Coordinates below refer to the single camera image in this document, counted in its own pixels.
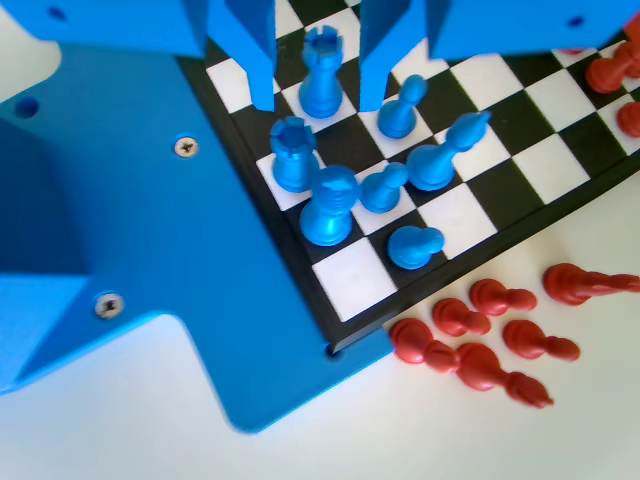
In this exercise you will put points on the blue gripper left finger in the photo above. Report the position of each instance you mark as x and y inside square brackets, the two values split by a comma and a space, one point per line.
[260, 50]

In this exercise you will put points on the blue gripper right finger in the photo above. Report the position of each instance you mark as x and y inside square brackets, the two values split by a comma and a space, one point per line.
[375, 50]

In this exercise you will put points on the blue chess rook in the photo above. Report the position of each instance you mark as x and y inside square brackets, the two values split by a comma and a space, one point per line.
[295, 165]
[320, 85]

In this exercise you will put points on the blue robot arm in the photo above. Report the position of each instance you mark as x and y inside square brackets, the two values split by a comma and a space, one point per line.
[35, 225]

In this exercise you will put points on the blue chess pawn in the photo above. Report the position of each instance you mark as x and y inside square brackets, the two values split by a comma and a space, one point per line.
[410, 247]
[397, 117]
[380, 192]

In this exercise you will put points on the blue chess bishop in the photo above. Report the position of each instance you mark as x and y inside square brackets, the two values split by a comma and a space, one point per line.
[430, 167]

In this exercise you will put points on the red chess pawn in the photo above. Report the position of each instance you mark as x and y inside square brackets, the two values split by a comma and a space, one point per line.
[492, 296]
[607, 70]
[525, 339]
[630, 119]
[457, 317]

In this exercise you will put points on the silver plate screw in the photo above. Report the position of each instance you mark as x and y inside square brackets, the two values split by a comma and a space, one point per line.
[186, 147]
[109, 305]

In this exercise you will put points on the black and white chessboard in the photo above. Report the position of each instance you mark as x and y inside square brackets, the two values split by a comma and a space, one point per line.
[500, 125]

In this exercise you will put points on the blue base mounting plate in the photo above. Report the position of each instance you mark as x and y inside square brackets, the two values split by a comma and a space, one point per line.
[175, 250]

